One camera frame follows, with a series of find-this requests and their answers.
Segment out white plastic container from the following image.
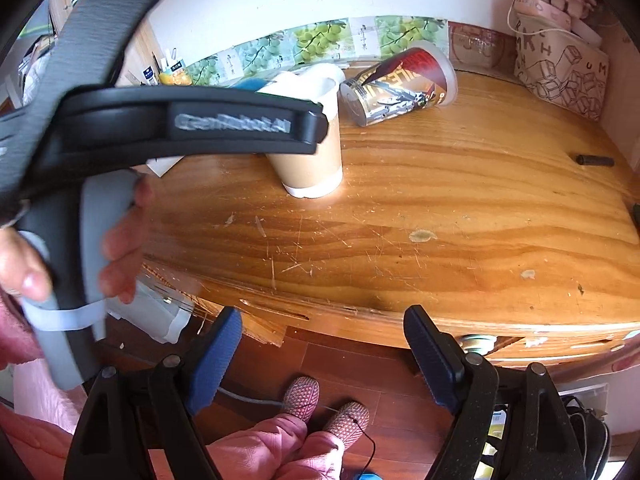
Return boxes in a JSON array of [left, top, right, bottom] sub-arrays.
[[107, 270, 196, 345]]

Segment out pink quilted garment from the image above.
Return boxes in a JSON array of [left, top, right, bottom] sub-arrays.
[[0, 360, 86, 480]]

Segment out brown paper cup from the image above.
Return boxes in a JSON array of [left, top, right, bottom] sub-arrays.
[[257, 64, 346, 198]]

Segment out metal drawer knob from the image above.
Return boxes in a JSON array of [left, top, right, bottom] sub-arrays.
[[460, 335, 497, 356]]

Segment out black bag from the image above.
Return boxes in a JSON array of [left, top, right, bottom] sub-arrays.
[[560, 395, 613, 480]]

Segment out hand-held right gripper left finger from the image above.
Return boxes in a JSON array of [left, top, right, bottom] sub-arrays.
[[64, 306, 244, 480]]

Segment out person's pink pants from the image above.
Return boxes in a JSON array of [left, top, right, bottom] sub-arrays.
[[150, 412, 346, 480]]

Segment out white cable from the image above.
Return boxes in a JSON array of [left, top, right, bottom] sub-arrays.
[[220, 385, 286, 407]]

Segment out pink knit slipper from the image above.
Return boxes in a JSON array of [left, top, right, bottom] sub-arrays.
[[281, 376, 321, 423], [322, 401, 371, 448]]

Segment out beige printed bag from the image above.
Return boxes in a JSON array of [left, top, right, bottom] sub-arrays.
[[507, 0, 612, 122]]

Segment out blue plastic object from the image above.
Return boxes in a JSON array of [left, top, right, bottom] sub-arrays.
[[231, 76, 273, 92]]

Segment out person's left hand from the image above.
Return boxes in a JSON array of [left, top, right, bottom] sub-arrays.
[[0, 175, 153, 306]]

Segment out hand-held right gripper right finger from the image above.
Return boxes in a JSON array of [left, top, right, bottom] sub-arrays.
[[403, 304, 588, 480]]

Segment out yellow packet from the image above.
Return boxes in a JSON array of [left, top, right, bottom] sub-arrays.
[[159, 67, 193, 86]]

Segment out black cable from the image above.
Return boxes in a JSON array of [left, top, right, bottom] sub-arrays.
[[350, 417, 378, 480]]

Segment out grape print wall strip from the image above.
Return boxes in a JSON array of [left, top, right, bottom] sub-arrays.
[[184, 16, 449, 87]]

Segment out white plastic storage box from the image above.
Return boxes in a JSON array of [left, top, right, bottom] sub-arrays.
[[557, 382, 611, 403]]

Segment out white paper sheet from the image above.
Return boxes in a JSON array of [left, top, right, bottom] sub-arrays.
[[145, 155, 187, 178]]

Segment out red and silver printed cup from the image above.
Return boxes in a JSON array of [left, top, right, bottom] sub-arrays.
[[339, 46, 459, 128]]

